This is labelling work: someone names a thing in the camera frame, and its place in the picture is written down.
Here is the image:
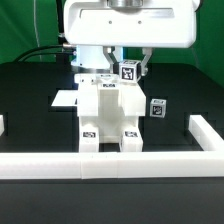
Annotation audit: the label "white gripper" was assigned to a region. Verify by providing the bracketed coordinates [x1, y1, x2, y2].
[64, 0, 198, 76]

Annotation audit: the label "white tagged nut cube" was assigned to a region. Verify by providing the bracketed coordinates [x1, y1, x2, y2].
[119, 60, 141, 83]

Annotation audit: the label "white chair seat part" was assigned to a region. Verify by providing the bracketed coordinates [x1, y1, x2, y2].
[77, 83, 141, 144]

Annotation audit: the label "white small chair post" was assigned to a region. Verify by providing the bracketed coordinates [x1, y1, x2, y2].
[79, 125, 99, 153]

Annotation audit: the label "white chair backrest part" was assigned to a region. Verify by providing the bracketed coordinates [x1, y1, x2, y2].
[74, 73, 146, 117]

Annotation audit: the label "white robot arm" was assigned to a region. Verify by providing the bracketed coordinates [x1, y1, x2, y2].
[64, 0, 201, 71]

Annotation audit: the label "black cables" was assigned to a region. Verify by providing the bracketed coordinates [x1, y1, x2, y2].
[13, 0, 78, 63]

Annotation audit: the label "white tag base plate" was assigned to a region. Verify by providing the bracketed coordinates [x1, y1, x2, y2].
[52, 90, 78, 107]

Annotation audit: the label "white U-shaped fence frame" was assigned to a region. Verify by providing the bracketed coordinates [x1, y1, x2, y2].
[0, 115, 224, 179]

